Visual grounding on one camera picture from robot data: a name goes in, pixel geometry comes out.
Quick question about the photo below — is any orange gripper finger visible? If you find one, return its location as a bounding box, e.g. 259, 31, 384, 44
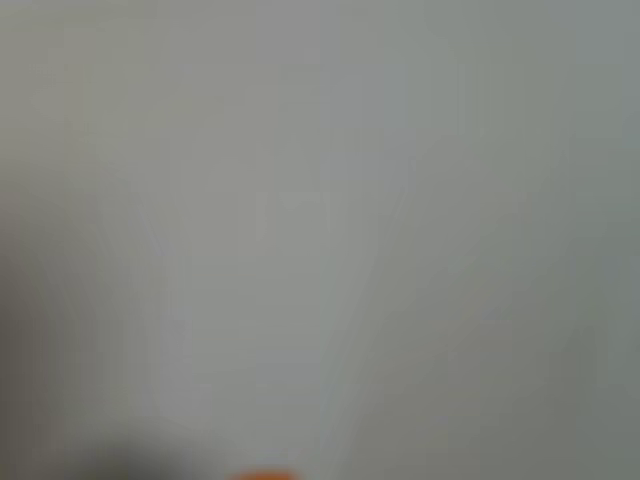
229, 466, 306, 480

